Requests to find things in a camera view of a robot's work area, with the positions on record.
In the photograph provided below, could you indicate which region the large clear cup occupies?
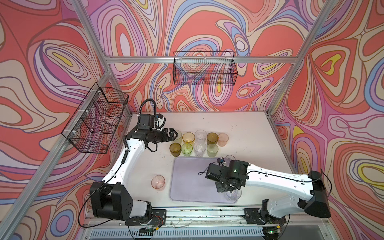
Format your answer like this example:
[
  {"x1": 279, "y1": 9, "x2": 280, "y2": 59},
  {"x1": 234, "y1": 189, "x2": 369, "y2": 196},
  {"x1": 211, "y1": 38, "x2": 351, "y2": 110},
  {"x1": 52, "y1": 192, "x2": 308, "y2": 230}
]
[{"x1": 224, "y1": 189, "x2": 242, "y2": 202}]

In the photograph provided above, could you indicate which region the small clear cup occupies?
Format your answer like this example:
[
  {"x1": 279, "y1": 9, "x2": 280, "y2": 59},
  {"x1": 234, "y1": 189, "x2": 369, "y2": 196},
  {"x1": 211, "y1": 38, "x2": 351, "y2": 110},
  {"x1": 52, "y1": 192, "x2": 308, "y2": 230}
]
[{"x1": 225, "y1": 155, "x2": 236, "y2": 165}]

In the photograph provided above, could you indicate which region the pale green textured cup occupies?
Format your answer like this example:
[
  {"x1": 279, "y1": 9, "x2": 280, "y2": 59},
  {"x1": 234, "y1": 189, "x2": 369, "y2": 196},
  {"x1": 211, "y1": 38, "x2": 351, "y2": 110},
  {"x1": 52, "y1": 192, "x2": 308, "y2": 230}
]
[{"x1": 207, "y1": 144, "x2": 219, "y2": 158}]

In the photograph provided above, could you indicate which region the pink cup back row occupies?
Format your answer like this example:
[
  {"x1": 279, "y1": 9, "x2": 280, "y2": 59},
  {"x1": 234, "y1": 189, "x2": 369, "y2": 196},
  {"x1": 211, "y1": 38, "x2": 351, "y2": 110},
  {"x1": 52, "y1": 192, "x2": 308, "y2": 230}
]
[{"x1": 217, "y1": 133, "x2": 229, "y2": 147}]

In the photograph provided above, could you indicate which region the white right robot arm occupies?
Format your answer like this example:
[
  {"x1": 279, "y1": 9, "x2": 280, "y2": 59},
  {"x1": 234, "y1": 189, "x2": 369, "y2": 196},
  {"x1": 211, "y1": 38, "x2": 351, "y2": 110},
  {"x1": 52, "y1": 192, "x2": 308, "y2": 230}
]
[{"x1": 203, "y1": 160, "x2": 331, "y2": 224}]

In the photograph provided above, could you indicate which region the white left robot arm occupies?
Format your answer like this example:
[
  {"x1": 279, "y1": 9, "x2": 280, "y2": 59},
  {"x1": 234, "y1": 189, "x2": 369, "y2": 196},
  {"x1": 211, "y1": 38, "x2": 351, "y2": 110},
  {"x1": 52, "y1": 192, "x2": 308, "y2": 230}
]
[{"x1": 90, "y1": 128, "x2": 179, "y2": 221}]

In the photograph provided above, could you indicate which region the lavender tray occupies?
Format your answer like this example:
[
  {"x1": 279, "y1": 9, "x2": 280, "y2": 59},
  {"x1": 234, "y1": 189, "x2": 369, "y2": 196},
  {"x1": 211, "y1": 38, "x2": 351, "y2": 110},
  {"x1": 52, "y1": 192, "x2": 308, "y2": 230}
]
[{"x1": 170, "y1": 157, "x2": 237, "y2": 204}]

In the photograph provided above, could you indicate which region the pink cup near tray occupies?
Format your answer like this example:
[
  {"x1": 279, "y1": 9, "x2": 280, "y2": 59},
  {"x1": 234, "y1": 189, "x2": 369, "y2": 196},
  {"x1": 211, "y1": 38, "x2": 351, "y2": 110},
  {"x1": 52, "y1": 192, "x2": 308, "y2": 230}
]
[{"x1": 151, "y1": 175, "x2": 166, "y2": 191}]

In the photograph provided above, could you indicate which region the pale yellow textured cup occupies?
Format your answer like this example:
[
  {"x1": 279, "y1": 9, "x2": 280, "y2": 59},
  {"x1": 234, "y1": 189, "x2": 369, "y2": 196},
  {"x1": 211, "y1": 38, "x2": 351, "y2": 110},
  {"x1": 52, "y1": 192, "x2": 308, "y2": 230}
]
[{"x1": 175, "y1": 130, "x2": 183, "y2": 145}]

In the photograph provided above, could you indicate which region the amber yellow cup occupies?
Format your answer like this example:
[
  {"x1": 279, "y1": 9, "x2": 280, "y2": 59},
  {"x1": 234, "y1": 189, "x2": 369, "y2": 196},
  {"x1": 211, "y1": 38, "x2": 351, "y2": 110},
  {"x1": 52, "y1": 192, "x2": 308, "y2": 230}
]
[{"x1": 182, "y1": 132, "x2": 196, "y2": 146}]

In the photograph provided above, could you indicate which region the clear cup back row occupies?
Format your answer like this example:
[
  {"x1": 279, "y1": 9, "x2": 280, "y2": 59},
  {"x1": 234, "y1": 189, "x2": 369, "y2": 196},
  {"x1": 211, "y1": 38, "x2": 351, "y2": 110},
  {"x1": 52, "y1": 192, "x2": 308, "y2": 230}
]
[{"x1": 195, "y1": 130, "x2": 207, "y2": 144}]

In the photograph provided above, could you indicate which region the clear cup row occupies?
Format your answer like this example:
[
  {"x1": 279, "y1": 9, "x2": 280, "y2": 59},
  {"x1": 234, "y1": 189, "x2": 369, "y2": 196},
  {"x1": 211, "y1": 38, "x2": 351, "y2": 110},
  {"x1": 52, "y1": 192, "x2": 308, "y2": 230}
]
[
  {"x1": 194, "y1": 143, "x2": 207, "y2": 157},
  {"x1": 195, "y1": 130, "x2": 207, "y2": 144}
]

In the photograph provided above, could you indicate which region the clear cup front row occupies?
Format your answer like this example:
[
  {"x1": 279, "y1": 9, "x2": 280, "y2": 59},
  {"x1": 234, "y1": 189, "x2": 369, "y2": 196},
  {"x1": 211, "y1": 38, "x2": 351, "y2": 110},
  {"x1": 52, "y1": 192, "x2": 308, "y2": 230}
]
[{"x1": 194, "y1": 143, "x2": 207, "y2": 157}]

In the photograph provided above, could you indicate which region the brown olive textured cup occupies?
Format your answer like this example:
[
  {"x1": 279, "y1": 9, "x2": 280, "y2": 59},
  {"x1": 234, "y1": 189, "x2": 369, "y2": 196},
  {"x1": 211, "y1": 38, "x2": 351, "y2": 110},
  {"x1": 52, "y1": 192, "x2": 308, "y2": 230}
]
[{"x1": 207, "y1": 133, "x2": 219, "y2": 145}]

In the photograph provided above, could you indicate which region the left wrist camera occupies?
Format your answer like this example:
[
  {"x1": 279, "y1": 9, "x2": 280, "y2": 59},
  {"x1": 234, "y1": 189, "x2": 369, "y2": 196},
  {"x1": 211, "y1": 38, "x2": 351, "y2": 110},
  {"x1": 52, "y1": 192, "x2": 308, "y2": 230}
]
[{"x1": 138, "y1": 114, "x2": 166, "y2": 130}]

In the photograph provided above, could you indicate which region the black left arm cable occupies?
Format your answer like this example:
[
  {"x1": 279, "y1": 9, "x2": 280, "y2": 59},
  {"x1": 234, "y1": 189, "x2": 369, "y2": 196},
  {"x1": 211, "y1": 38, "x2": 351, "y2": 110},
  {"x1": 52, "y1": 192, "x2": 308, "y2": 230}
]
[{"x1": 139, "y1": 98, "x2": 158, "y2": 121}]

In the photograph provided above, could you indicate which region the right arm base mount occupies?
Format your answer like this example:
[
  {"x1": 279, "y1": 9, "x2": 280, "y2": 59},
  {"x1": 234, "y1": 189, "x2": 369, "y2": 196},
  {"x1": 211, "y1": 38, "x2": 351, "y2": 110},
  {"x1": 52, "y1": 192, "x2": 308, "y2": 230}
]
[{"x1": 244, "y1": 208, "x2": 287, "y2": 226}]

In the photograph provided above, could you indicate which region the black wire basket left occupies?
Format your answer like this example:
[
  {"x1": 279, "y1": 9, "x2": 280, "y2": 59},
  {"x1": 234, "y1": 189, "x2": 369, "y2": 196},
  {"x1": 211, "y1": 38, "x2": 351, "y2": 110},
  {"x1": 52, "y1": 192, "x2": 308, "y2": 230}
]
[{"x1": 62, "y1": 83, "x2": 129, "y2": 154}]

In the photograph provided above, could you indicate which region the black wire basket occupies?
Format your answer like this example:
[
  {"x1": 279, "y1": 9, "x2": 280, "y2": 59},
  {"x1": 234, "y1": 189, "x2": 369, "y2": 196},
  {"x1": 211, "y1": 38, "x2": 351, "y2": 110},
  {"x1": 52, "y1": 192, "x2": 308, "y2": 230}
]
[
  {"x1": 62, "y1": 83, "x2": 129, "y2": 154},
  {"x1": 173, "y1": 50, "x2": 238, "y2": 86}
]

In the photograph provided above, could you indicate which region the black wire basket back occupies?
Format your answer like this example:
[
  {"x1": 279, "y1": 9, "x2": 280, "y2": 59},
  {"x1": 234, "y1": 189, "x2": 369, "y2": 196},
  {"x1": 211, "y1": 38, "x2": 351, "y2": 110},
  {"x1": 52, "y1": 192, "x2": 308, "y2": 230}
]
[{"x1": 173, "y1": 50, "x2": 238, "y2": 86}]

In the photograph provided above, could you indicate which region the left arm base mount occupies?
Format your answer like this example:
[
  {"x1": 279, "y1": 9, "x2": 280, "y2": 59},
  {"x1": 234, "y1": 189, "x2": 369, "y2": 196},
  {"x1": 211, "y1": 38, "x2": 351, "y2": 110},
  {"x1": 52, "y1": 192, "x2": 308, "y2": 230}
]
[{"x1": 125, "y1": 209, "x2": 167, "y2": 227}]

